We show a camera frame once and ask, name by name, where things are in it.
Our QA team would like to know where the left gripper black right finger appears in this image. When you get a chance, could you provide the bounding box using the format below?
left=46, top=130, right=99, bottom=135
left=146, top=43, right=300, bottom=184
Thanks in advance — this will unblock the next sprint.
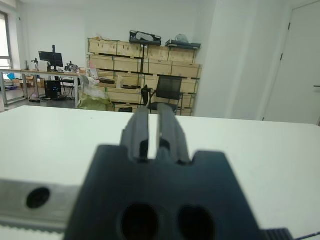
left=157, top=103, right=195, bottom=165

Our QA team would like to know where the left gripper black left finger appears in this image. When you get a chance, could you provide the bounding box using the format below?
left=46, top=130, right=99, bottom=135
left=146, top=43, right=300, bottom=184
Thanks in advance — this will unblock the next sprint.
left=119, top=106, right=151, bottom=164

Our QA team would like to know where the light wooden crate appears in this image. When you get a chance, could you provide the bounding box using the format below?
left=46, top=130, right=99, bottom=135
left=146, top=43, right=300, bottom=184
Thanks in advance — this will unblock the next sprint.
left=107, top=86, right=142, bottom=104
left=171, top=61, right=202, bottom=80
left=116, top=40, right=145, bottom=60
left=181, top=77, right=201, bottom=96
left=111, top=101, right=141, bottom=113
left=142, top=58, right=174, bottom=77
left=87, top=37, right=119, bottom=56
left=167, top=47, right=196, bottom=65
left=112, top=56, right=144, bottom=74
left=114, top=72, right=143, bottom=88
left=146, top=44, right=171, bottom=62
left=88, top=54, right=115, bottom=72
left=179, top=93, right=199, bottom=110

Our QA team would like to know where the black mesh office chair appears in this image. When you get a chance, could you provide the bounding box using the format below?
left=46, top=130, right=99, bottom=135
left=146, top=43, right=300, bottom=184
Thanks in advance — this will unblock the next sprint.
left=146, top=75, right=185, bottom=116

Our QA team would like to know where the yellow-green bag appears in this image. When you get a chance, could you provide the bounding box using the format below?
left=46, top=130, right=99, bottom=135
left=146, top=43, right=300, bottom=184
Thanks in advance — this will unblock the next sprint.
left=76, top=86, right=114, bottom=111

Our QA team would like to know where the white plastic bag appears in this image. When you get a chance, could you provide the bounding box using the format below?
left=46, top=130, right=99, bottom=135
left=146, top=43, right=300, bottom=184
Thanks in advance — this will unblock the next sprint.
left=79, top=74, right=102, bottom=89

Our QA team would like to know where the white red printed package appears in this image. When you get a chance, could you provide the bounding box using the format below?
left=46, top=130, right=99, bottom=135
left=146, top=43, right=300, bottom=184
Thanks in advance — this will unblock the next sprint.
left=87, top=60, right=99, bottom=79

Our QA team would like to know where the black flat tray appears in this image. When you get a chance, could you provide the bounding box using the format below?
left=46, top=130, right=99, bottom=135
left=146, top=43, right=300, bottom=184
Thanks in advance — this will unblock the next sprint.
left=164, top=39, right=202, bottom=50

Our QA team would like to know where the black desktop device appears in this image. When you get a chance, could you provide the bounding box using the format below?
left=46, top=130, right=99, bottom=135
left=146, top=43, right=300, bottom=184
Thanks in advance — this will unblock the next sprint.
left=64, top=60, right=80, bottom=74

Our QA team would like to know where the black open equipment case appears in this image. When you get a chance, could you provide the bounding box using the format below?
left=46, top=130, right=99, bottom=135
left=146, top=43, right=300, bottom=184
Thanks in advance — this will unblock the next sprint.
left=129, top=30, right=162, bottom=47

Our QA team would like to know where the black computer tower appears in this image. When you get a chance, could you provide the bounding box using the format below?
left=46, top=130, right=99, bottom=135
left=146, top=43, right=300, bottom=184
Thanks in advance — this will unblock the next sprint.
left=44, top=79, right=61, bottom=100

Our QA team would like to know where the clear plastic bag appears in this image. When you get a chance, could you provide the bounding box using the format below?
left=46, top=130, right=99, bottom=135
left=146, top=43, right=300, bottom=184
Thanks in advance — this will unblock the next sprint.
left=174, top=33, right=190, bottom=44

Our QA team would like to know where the wood-top desk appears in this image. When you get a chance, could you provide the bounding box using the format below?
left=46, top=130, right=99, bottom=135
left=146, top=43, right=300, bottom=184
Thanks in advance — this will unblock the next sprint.
left=0, top=67, right=81, bottom=108

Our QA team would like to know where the black computer monitor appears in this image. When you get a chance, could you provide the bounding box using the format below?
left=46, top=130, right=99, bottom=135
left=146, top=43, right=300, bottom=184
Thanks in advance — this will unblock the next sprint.
left=38, top=44, right=64, bottom=73

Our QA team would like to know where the white door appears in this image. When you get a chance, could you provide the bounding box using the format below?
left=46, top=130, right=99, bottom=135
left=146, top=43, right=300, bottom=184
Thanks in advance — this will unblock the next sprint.
left=262, top=0, right=320, bottom=126

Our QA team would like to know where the dark-framed window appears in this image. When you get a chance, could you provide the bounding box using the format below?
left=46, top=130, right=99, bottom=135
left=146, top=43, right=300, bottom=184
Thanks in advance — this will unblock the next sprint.
left=0, top=11, right=13, bottom=71

